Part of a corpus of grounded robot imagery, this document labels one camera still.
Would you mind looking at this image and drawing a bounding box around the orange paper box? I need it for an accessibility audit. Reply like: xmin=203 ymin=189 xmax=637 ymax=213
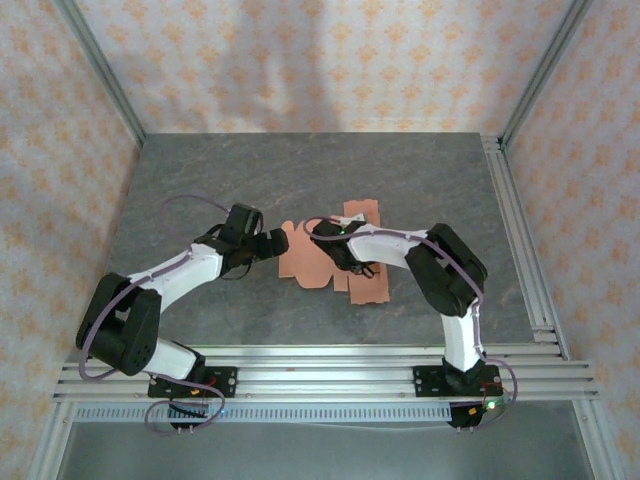
xmin=276 ymin=199 xmax=391 ymax=306

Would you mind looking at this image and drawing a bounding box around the grey metal lower sheet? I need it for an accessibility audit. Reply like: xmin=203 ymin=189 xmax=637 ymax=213
xmin=54 ymin=422 xmax=599 ymax=480

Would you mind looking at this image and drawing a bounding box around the long aluminium base rail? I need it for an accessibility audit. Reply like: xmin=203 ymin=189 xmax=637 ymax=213
xmin=52 ymin=343 xmax=601 ymax=402

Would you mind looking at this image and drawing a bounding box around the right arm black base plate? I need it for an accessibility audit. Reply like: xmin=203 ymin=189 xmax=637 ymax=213
xmin=411 ymin=364 xmax=501 ymax=399

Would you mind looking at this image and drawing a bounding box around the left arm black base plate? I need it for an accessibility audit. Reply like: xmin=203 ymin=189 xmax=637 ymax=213
xmin=147 ymin=366 xmax=238 ymax=400

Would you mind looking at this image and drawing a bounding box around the grey slotted cable duct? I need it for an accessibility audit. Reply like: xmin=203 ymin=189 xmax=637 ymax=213
xmin=73 ymin=403 xmax=454 ymax=425

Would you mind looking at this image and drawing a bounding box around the aluminium side rail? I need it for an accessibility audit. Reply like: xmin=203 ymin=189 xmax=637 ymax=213
xmin=480 ymin=133 xmax=570 ymax=360

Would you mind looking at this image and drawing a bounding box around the aluminium frame post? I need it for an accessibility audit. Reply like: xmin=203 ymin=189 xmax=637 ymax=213
xmin=498 ymin=0 xmax=595 ymax=150
xmin=52 ymin=0 xmax=147 ymax=149

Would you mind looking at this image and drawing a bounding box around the aluminium frame leg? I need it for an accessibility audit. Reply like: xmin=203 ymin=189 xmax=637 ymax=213
xmin=572 ymin=399 xmax=629 ymax=480
xmin=27 ymin=399 xmax=76 ymax=480

